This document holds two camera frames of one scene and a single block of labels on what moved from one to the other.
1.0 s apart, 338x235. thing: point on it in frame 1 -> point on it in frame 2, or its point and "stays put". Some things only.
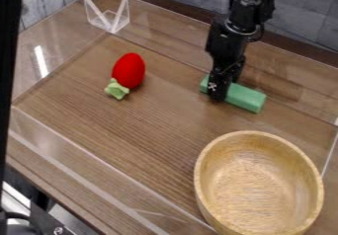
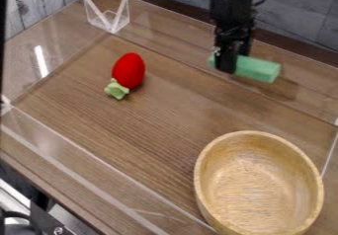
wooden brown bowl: (258, 185) stays put
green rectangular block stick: (240, 96) -> (254, 68)
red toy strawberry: (128, 73) stays put
